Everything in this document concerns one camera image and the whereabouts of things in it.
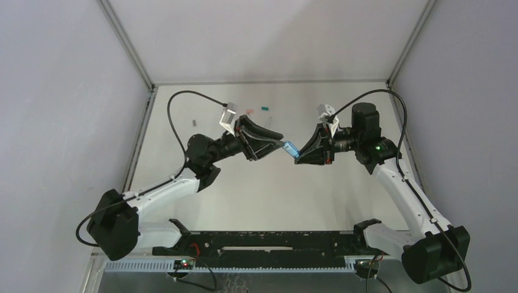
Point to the white pen green end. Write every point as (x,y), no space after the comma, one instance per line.
(268,123)

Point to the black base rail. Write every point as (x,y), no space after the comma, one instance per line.
(270,249)

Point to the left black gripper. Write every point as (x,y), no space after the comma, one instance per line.
(244,138)

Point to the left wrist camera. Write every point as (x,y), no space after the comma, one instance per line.
(228,117)

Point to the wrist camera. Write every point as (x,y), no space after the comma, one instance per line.
(228,117)
(327,115)

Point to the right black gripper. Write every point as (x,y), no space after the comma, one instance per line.
(326,143)

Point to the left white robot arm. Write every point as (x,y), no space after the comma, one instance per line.
(120,223)

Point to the light blue correction tape pen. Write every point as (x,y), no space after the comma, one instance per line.
(290,148)

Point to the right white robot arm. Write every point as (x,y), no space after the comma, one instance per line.
(433,247)

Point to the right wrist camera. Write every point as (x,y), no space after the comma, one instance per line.
(327,115)

